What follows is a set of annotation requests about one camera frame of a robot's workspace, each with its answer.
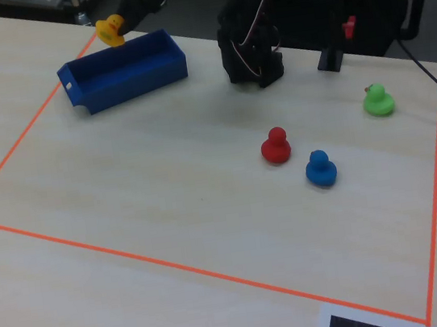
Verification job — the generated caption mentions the orange tape strip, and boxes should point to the orange tape strip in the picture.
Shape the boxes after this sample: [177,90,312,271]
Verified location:
[0,155,431,327]
[0,32,121,214]
[390,63,437,326]

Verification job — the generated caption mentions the thick black cable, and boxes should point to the thick black cable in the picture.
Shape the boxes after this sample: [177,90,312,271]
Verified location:
[394,30,437,122]

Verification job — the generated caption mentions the blue rubber duck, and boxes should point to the blue rubber duck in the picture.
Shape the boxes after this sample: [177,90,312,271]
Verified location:
[302,147,340,190]

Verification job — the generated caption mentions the yellow rubber duck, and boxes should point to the yellow rubber duck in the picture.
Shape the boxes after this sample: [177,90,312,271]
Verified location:
[94,13,129,50]

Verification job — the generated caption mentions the green rubber duck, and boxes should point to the green rubber duck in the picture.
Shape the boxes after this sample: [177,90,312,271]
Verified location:
[360,81,397,119]

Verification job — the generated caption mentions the red white servo wire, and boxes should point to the red white servo wire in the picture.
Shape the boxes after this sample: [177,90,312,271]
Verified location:
[224,0,287,81]

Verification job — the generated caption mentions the blue open box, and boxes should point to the blue open box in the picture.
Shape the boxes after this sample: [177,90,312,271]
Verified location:
[52,26,194,120]

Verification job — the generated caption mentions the red rubber duck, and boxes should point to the red rubber duck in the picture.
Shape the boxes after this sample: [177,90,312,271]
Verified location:
[258,124,294,166]

